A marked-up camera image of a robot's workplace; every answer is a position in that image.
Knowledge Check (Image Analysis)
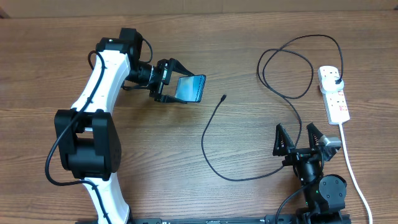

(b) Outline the black USB charging cable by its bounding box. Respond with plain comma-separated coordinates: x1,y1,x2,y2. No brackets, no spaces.
201,34,345,182

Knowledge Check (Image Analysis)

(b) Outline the blue Samsung Galaxy smartphone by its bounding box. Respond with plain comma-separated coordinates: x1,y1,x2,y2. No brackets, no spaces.
175,75,206,103

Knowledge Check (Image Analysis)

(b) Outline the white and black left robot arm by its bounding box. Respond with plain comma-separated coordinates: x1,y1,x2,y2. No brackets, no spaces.
45,28,206,223

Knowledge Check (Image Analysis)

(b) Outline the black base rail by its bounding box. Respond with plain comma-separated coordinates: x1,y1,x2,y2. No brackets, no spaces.
75,213,352,224

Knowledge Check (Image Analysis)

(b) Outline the white charger plug adapter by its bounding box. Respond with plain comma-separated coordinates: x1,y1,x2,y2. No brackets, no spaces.
320,77,345,94

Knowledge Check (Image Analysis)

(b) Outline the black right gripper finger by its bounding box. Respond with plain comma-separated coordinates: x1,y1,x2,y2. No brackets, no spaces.
272,124,295,156
307,123,325,148

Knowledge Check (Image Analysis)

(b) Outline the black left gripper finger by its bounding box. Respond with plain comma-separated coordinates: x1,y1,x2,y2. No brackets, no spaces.
154,95,188,104
169,58,194,76

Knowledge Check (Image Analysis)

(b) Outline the white power strip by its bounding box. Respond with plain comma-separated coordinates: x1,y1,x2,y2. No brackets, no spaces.
317,65,350,125

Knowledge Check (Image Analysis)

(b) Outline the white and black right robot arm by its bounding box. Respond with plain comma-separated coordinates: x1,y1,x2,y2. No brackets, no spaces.
272,123,349,223

